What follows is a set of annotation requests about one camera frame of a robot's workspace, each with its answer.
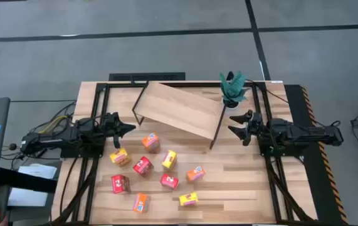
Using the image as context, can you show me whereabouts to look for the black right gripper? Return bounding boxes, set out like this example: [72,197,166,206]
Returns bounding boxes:
[228,109,266,147]

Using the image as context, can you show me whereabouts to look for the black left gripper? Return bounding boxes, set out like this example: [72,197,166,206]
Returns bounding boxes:
[102,111,137,150]

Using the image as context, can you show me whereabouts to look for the yellow Corn Pops cereal box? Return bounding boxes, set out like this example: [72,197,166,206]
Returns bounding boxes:
[109,148,132,167]
[161,149,178,171]
[178,191,199,207]

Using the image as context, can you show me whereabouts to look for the orange Mini-Wheats cereal box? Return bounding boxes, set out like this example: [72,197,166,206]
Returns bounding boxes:
[141,132,161,154]
[132,192,152,214]
[186,166,206,183]

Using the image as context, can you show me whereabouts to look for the red Froot Loops cereal box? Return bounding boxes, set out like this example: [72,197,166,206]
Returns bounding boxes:
[110,174,132,195]
[160,173,180,191]
[132,156,154,178]

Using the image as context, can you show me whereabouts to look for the green plant in white pot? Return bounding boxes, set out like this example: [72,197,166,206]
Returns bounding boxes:
[218,70,248,109]

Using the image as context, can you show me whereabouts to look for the white paper sheets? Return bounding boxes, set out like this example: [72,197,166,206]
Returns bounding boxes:
[8,163,58,207]

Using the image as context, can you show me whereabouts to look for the black hazard-striped platform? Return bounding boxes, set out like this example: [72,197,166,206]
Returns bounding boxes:
[283,83,349,225]

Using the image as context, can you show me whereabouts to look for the black padded bar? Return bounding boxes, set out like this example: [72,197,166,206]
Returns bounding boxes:
[0,168,58,193]

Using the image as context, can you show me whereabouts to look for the black metal table frame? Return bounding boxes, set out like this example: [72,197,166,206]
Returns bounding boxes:
[51,80,317,226]

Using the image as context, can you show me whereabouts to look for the wooden shelf with black frame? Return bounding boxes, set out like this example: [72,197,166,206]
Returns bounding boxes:
[131,80,227,150]

